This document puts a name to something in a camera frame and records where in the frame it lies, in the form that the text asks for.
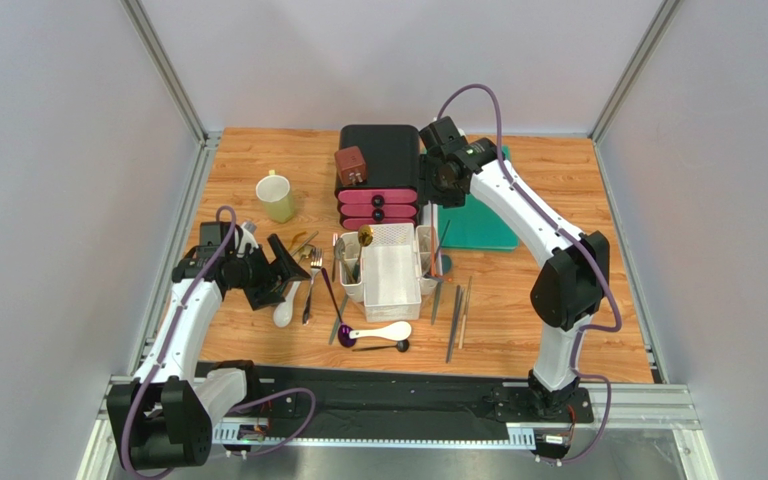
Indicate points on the white perforated utensil caddy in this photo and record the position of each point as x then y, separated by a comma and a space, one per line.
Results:
390, 279

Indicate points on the teal plastic knife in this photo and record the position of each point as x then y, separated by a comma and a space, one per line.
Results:
338, 319

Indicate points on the large silver fork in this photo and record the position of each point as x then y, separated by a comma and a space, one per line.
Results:
316, 265

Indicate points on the black and pink drawer box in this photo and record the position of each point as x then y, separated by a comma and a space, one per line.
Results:
391, 193

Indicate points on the yellow-green mug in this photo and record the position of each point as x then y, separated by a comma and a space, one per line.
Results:
275, 195

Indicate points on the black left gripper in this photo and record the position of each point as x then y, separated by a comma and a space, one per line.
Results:
284, 267

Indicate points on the white ceramic spoon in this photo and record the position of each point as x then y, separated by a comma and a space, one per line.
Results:
397, 331
283, 313

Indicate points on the purple metal spoon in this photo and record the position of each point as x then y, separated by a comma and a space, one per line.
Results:
341, 331

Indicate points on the brown relay block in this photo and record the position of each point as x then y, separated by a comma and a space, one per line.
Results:
351, 166

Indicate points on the teal plastic spoon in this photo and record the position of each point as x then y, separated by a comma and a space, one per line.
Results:
446, 266

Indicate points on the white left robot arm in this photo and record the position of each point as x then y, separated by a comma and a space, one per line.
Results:
161, 419

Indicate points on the black small spoon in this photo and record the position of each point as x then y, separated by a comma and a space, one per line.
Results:
401, 346

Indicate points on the teal cutting mat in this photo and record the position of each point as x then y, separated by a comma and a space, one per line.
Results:
463, 222

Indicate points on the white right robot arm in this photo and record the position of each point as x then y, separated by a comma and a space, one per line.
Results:
574, 266

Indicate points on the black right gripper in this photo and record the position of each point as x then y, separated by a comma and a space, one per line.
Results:
438, 177

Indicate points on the black mounting rail base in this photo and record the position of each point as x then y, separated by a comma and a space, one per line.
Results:
365, 405

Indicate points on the small silver fork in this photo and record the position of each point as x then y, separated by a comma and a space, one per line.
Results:
335, 239

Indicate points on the orange chopstick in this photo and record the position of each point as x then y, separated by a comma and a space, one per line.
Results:
432, 271

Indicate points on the gold spoon in caddy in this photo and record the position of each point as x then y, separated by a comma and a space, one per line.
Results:
365, 238

